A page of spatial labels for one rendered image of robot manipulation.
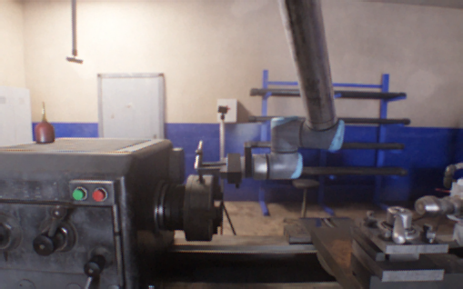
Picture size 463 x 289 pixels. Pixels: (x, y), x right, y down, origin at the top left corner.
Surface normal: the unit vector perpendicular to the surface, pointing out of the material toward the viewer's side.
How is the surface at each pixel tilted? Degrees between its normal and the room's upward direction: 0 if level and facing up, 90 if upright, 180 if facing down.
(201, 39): 90
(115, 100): 90
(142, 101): 90
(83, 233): 90
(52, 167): 45
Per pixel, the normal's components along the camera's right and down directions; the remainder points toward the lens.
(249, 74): 0.00, 0.11
